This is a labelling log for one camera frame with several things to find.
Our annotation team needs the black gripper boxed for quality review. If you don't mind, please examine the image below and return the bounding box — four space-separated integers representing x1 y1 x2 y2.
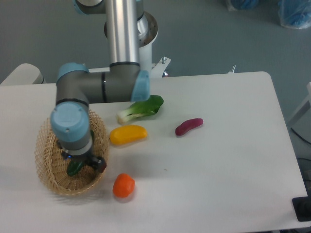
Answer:
61 149 107 173

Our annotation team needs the green cucumber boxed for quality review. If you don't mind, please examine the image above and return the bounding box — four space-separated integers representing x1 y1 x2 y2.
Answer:
67 147 94 177

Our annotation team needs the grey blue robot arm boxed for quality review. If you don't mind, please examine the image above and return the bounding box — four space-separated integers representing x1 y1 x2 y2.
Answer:
50 0 150 172

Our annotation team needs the woven wicker basket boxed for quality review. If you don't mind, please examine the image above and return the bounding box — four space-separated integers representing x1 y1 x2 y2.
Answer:
35 110 109 196

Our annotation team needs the orange bell pepper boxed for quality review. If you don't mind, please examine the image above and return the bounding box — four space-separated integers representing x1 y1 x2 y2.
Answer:
112 173 135 198

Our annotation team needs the yellow mango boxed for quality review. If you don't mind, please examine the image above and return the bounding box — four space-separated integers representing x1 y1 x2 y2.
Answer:
109 125 148 146

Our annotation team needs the green bok choy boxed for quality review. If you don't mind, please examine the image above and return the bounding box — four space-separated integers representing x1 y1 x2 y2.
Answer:
116 95 164 124

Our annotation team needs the purple sweet potato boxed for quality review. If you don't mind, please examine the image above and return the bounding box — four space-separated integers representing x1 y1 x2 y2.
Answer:
175 118 204 136

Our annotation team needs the white chair back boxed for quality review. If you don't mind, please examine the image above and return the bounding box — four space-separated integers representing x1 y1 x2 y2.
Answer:
0 63 46 86

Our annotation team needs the white furniture at right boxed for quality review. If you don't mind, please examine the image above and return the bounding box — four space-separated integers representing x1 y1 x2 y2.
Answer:
287 82 311 132

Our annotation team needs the blue plastic bag left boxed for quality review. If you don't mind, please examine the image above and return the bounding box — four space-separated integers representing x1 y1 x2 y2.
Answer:
225 0 260 11

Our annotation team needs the blue plastic bag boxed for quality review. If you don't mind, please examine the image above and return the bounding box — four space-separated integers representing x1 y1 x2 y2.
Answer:
278 0 311 30
225 0 260 11

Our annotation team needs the black device at edge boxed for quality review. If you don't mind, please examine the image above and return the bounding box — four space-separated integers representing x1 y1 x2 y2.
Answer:
292 196 311 222

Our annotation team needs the blue plastic bag right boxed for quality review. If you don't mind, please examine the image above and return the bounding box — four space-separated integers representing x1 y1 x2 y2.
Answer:
278 0 311 30

